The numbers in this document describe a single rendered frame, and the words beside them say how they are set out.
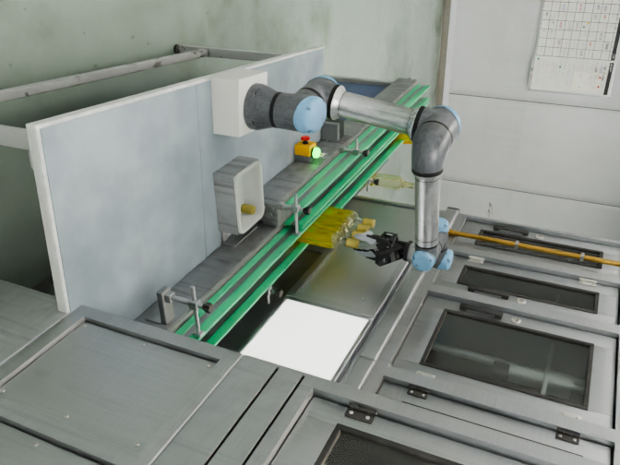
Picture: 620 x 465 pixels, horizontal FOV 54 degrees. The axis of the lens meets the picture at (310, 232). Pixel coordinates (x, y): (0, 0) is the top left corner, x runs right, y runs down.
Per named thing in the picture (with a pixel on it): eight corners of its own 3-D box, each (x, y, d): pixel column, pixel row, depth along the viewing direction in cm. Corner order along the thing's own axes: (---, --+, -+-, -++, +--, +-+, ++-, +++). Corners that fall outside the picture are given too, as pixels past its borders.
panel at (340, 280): (221, 376, 189) (322, 410, 176) (220, 369, 187) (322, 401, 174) (336, 242, 259) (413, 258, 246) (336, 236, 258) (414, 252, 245)
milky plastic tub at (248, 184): (219, 232, 215) (241, 236, 212) (213, 172, 204) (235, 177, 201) (244, 211, 229) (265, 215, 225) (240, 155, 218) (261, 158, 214)
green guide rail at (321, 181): (282, 207, 228) (302, 210, 225) (282, 205, 227) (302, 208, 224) (417, 85, 365) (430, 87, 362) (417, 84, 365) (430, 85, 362)
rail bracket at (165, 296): (146, 325, 181) (210, 344, 172) (137, 277, 173) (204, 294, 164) (156, 315, 185) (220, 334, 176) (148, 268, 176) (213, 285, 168)
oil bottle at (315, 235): (287, 240, 238) (338, 251, 230) (287, 227, 235) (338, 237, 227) (293, 233, 243) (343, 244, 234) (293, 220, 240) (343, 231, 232)
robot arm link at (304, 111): (271, 100, 190) (310, 105, 185) (291, 84, 200) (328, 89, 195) (274, 135, 197) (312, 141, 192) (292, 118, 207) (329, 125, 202)
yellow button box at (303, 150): (293, 160, 260) (309, 162, 257) (292, 143, 256) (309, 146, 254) (301, 154, 266) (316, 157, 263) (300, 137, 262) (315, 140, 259)
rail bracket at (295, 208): (278, 232, 228) (308, 239, 223) (276, 192, 220) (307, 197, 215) (281, 229, 231) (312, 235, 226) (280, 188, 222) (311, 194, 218)
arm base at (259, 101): (244, 83, 193) (272, 87, 189) (268, 82, 206) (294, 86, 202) (241, 131, 197) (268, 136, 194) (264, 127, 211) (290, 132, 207)
